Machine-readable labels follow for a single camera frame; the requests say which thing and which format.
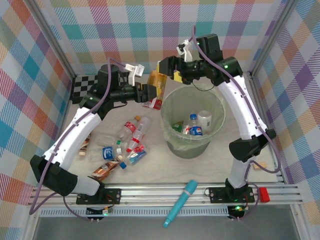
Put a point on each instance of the green soda bottle yellow cap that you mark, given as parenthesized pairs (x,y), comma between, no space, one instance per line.
(178,127)

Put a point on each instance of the small circuit board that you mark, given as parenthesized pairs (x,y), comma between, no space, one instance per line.
(236,210)
(100,212)

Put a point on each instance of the aluminium rail frame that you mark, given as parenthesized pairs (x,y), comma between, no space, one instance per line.
(155,193)

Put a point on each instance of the gold and red drink bottle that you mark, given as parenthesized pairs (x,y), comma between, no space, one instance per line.
(156,85)

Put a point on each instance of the red block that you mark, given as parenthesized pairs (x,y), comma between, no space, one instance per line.
(264,194)

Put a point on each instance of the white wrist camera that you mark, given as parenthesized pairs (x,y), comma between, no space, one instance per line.
(135,72)
(185,51)

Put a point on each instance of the cola bottle blue cap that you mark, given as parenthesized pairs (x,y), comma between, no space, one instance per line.
(196,130)

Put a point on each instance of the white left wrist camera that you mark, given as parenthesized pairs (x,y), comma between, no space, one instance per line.
(135,72)

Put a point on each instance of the cola bottle red label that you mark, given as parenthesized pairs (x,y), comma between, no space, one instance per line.
(128,127)

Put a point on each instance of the small wooden piece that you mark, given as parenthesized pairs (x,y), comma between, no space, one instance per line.
(260,165)

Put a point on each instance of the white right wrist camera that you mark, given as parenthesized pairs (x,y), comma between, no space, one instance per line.
(185,51)

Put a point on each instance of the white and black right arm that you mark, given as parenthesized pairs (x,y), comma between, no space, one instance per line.
(240,107)

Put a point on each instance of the aluminium frame post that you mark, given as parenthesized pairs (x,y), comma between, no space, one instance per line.
(272,37)
(52,37)

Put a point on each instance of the grey mesh waste bin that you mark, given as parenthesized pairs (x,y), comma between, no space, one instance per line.
(187,153)

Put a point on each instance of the clear bottle blue red label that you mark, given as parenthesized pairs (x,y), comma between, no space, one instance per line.
(136,156)

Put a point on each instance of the black and silver chessboard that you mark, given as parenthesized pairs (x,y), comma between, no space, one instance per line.
(80,87)

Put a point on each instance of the clear bottle green cap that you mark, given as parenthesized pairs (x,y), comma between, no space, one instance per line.
(105,140)

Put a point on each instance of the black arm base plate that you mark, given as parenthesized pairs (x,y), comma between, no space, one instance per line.
(112,196)
(217,195)

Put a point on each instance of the teal marker pen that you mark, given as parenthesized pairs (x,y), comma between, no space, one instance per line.
(186,193)

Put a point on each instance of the crushed clear bottle red print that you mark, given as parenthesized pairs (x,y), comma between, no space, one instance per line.
(140,130)

